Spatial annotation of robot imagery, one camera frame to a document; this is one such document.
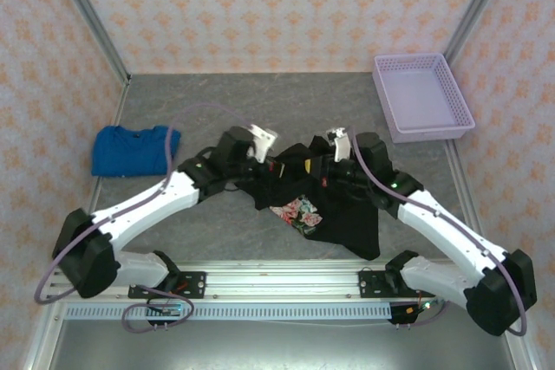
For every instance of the black t-shirt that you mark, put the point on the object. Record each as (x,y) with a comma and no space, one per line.
(347,222)

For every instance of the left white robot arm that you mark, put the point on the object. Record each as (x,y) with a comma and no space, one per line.
(143,216)

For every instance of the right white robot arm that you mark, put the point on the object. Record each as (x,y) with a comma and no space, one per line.
(433,238)

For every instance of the blue folded t-shirt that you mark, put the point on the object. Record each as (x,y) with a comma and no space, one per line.
(126,153)

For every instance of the lavender plastic basket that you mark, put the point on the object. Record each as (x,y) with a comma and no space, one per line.
(422,97)

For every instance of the right small electronics board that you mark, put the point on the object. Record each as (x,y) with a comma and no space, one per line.
(418,307)

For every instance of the small electronics board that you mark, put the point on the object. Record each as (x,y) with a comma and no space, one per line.
(418,307)
(167,310)

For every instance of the left small electronics board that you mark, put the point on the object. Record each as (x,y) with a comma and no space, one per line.
(167,310)

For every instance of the steel sheet panel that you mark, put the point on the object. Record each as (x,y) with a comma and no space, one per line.
(282,348)

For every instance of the right aluminium table edge rail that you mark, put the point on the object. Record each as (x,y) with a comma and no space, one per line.
(461,179)

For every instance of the aluminium table edge rail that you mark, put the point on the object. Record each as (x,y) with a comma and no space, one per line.
(115,118)
(461,179)

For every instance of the aluminium mounting rail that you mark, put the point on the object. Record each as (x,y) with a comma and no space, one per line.
(282,283)

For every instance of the left aluminium table edge rail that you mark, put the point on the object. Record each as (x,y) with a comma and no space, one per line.
(115,118)

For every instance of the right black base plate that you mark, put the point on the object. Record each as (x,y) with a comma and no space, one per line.
(370,285)

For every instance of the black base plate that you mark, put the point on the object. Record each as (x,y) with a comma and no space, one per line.
(370,285)
(195,285)

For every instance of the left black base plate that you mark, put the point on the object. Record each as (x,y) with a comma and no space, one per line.
(195,285)

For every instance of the right aluminium frame post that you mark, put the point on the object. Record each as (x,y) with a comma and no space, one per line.
(477,10)

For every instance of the aluminium frame post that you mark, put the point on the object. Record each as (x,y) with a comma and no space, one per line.
(91,19)
(477,10)

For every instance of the left aluminium frame post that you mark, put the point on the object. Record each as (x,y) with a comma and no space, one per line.
(91,19)

